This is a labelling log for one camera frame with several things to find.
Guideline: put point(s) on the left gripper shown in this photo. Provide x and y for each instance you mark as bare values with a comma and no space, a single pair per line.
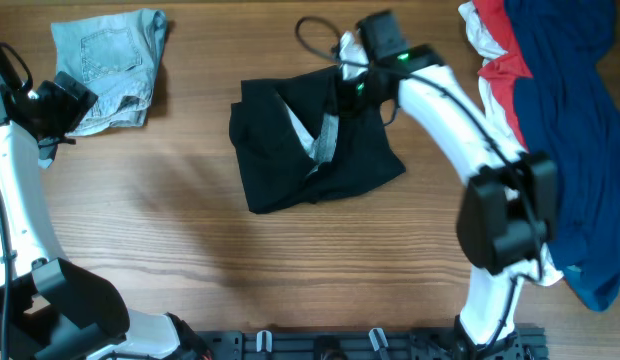
60,113

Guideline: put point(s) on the white garment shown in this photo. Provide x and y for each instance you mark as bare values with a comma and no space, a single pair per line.
495,90

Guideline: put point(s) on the folded light denim shorts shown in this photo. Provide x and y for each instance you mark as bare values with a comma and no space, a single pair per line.
117,57

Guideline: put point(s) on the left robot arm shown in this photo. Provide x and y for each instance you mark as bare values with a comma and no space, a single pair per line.
51,308

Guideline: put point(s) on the red garment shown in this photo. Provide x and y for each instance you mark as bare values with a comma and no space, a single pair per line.
505,70

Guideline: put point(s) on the black shorts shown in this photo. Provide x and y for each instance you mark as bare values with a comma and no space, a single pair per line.
294,146

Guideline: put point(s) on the navy blue garment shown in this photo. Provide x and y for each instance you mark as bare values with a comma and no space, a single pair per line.
565,110

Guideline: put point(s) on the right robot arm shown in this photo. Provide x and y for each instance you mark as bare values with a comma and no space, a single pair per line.
508,211

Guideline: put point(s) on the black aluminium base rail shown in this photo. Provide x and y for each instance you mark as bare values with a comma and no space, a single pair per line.
417,344

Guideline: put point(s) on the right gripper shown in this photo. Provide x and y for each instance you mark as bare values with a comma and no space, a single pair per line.
350,93

